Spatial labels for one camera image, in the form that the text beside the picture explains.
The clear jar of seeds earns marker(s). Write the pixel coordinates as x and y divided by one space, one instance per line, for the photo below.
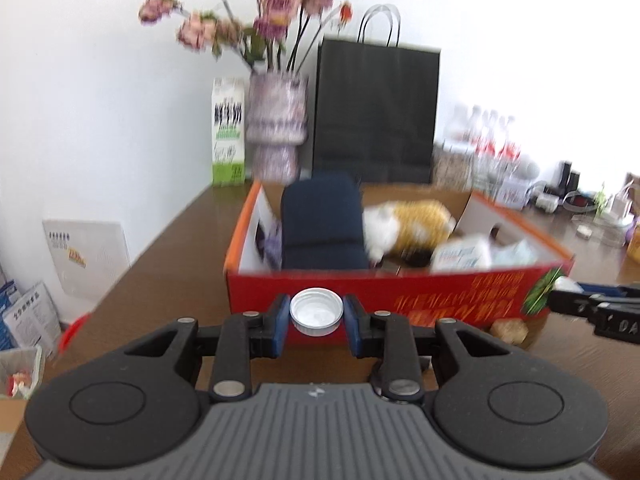
453 165

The water bottle right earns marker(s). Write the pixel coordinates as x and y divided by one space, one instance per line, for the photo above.
510 152

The purple fabric pouch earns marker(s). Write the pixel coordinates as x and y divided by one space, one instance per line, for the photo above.
272 246

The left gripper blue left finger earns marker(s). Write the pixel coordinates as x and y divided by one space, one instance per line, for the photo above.
279 320

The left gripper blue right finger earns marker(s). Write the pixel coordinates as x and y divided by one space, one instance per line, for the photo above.
353 314

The crumpled white tissue on lid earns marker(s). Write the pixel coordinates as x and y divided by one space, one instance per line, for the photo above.
564 284

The large white bottle cap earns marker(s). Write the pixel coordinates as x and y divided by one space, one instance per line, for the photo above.
316 311

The dark navy soft case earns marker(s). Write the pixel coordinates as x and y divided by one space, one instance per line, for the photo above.
322 225

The water bottle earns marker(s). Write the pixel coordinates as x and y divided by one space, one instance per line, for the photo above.
493 143
510 152
476 129

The red orange cardboard box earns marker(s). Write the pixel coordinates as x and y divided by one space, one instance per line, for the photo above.
478 299

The cardboard trash box with liner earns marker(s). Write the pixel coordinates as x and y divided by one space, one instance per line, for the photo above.
21 374

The red plastic bucket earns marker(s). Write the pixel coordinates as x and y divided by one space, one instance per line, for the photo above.
71 331

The black paper shopping bag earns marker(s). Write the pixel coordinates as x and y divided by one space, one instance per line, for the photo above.
376 102

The black charger block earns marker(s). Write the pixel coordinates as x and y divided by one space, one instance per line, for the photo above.
568 179

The purple textured vase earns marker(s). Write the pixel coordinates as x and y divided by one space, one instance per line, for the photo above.
276 125

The white round speaker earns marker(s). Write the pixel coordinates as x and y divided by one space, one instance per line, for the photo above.
527 170

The blue white paper packages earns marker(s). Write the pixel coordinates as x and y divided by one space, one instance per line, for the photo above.
33 321

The white green milk carton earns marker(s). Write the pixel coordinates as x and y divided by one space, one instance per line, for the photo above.
228 143

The water bottle left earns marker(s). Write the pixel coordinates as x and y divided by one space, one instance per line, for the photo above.
476 129

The water bottle middle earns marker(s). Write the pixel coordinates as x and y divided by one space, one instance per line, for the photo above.
493 143

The yellow white plush alpaca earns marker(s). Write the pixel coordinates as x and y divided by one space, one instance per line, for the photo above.
401 228

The white wall panel with sticker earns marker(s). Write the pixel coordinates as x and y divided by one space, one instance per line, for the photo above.
89 256

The white power adapter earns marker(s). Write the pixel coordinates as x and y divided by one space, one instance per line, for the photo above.
547 203

